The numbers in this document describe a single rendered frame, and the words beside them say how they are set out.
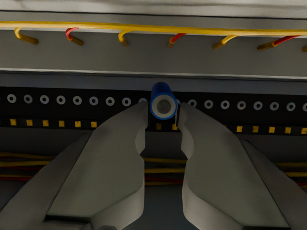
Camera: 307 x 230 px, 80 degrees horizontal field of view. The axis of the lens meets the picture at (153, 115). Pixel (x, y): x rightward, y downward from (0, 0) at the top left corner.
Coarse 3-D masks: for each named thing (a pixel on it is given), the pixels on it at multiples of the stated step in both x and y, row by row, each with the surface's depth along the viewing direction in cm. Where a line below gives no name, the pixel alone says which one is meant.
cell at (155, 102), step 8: (152, 88) 17; (160, 88) 14; (168, 88) 14; (152, 96) 12; (160, 96) 12; (168, 96) 12; (152, 104) 12; (160, 104) 12; (168, 104) 12; (176, 104) 12; (152, 112) 12; (160, 112) 12; (168, 112) 12
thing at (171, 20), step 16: (0, 16) 8; (16, 16) 8; (32, 16) 8; (48, 16) 8; (64, 16) 8; (80, 16) 8; (96, 16) 8; (112, 16) 8; (128, 16) 8; (144, 16) 8; (160, 16) 8; (176, 16) 8; (192, 16) 8; (208, 16) 8; (112, 32) 8; (128, 32) 8; (144, 32) 8; (160, 32) 8
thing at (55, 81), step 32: (0, 0) 7; (32, 0) 7; (64, 0) 7; (96, 0) 6; (128, 0) 6; (160, 0) 6; (192, 0) 6; (224, 0) 6; (256, 0) 6; (288, 0) 6
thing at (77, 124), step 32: (0, 96) 23; (32, 96) 23; (64, 96) 23; (96, 96) 23; (128, 96) 23; (192, 96) 23; (224, 96) 23; (256, 96) 23; (288, 96) 23; (64, 128) 24; (160, 128) 23; (256, 128) 23; (288, 128) 23
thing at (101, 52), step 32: (0, 32) 8; (32, 32) 8; (64, 32) 8; (96, 32) 8; (192, 32) 7; (224, 32) 7; (256, 32) 7; (288, 32) 7; (0, 64) 9; (32, 64) 9; (64, 64) 9; (96, 64) 9; (128, 64) 9; (160, 64) 9; (192, 64) 9; (224, 64) 9; (256, 64) 9; (288, 64) 9
